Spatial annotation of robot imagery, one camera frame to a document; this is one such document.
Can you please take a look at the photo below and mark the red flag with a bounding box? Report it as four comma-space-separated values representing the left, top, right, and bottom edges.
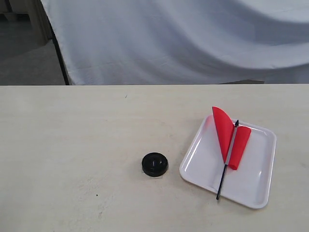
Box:
212, 106, 252, 200

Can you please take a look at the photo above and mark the black backdrop stand pole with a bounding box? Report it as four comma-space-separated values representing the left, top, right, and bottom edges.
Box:
49, 23, 70, 86

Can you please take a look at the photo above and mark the white backdrop cloth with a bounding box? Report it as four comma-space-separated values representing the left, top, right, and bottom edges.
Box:
42, 0, 309, 85

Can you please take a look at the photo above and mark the white plastic tray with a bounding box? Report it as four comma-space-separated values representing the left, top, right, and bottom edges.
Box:
179, 115, 276, 209

